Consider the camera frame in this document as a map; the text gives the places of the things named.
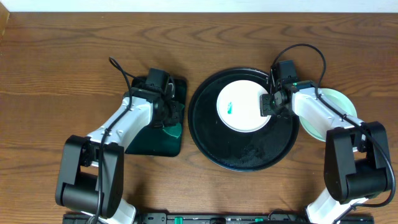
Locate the round black tray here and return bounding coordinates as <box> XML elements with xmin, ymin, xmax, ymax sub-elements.
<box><xmin>188</xmin><ymin>67</ymin><xmax>300</xmax><ymax>172</ymax></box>

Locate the mint green plate front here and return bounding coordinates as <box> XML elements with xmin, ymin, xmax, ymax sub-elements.
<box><xmin>300</xmin><ymin>88</ymin><xmax>358</xmax><ymax>142</ymax></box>

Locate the dark green rectangular tray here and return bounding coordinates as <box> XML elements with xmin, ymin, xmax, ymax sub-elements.
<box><xmin>125</xmin><ymin>78</ymin><xmax>187</xmax><ymax>157</ymax></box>

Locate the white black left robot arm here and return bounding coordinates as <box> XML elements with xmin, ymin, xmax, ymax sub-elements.
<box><xmin>55</xmin><ymin>84</ymin><xmax>187</xmax><ymax>223</ymax></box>

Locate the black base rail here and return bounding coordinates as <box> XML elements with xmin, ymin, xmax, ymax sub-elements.
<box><xmin>62</xmin><ymin>210</ymin><xmax>375</xmax><ymax>224</ymax></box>

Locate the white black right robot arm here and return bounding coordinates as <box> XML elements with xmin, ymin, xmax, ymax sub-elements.
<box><xmin>260</xmin><ymin>81</ymin><xmax>396</xmax><ymax>223</ymax></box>

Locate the green sponge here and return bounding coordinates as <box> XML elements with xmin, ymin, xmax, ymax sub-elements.
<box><xmin>163</xmin><ymin>123</ymin><xmax>182</xmax><ymax>138</ymax></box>

